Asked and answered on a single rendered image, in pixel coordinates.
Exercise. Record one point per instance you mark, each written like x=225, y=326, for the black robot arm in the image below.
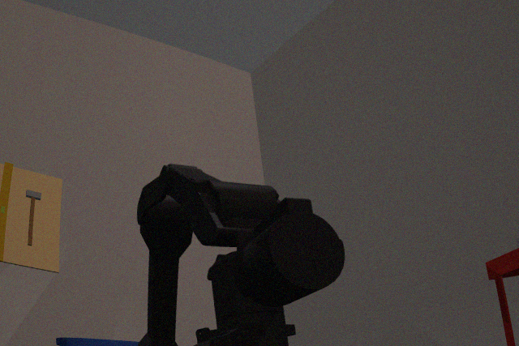
x=284, y=251

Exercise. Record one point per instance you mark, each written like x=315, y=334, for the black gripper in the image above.
x=268, y=328

